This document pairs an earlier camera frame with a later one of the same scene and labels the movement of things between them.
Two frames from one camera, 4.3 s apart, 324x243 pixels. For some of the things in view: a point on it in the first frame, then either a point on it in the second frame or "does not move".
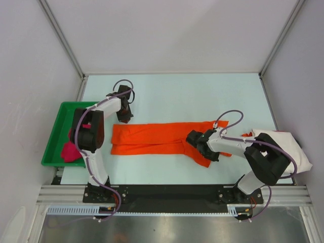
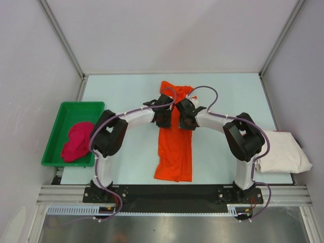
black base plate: x=171 y=198 does not move
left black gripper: x=125 y=119 → x=167 y=123
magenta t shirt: x=70 y=151 does not move
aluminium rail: x=295 y=195 does not move
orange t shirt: x=160 y=138 → x=173 y=161
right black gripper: x=214 y=158 → x=183 y=125
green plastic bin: x=59 y=135 does not move
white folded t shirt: x=289 y=144 does not move
